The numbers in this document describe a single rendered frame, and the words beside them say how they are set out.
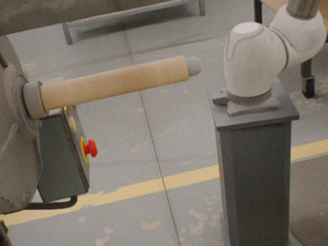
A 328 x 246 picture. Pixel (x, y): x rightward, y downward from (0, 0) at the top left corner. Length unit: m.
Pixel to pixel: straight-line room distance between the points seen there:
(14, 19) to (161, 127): 2.36
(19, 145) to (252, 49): 0.96
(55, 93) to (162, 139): 2.06
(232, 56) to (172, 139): 1.27
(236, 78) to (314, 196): 0.93
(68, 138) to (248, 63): 0.73
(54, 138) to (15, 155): 0.31
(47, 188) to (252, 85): 0.78
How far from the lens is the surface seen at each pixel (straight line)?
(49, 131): 0.78
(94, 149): 0.88
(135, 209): 2.14
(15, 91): 0.50
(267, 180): 1.58
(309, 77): 2.76
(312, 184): 2.19
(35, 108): 0.51
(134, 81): 0.51
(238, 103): 1.43
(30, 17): 0.33
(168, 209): 2.09
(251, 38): 1.34
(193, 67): 0.52
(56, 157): 0.82
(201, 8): 4.40
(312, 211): 2.06
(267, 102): 1.44
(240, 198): 1.61
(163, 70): 0.51
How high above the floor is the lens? 1.48
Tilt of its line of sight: 33 degrees down
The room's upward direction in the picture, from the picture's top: 10 degrees counter-clockwise
